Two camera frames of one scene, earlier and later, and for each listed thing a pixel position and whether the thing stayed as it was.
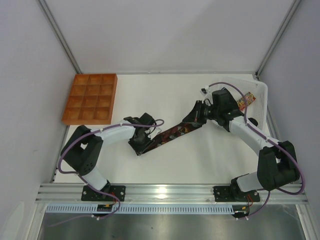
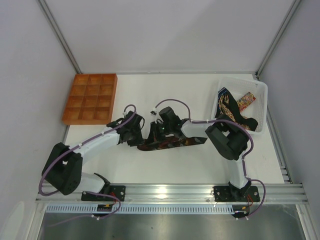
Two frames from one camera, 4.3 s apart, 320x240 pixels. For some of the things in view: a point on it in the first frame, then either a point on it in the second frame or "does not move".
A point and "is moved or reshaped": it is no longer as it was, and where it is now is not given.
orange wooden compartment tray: [91, 100] does not move
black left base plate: [88, 195] does not move
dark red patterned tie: [172, 133] is moved or reshaped
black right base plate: [230, 194] does not move
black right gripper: [197, 113] -> [155, 132]
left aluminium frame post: [44, 7] does not move
